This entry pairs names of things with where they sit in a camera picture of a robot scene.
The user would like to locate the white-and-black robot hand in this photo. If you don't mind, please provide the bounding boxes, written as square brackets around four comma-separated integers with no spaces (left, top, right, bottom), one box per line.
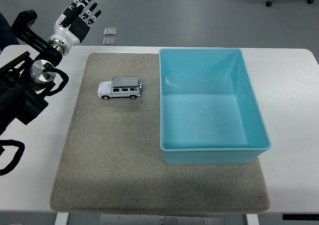
[48,0,102,54]

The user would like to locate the white toy car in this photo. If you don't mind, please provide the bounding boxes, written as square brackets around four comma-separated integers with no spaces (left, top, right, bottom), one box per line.
[97,76,145,101]

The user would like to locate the blue plastic box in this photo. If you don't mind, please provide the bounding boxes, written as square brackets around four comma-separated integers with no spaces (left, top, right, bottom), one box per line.
[159,47,272,165]

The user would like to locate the person's leg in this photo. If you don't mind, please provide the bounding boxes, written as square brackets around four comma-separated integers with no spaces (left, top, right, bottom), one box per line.
[0,12,20,52]

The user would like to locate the grey-beige fabric mat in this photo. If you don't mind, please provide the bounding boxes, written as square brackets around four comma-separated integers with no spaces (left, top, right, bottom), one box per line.
[49,52,271,215]

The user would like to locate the white table leg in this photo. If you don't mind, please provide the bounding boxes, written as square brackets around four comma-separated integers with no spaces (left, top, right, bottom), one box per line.
[246,214,260,225]
[54,213,70,225]

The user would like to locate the grey metal plate with screws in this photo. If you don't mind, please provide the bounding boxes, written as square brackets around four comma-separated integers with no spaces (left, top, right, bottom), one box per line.
[99,215,225,225]

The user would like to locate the black table control panel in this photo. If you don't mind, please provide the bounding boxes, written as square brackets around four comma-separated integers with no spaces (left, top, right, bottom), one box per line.
[282,214,319,221]

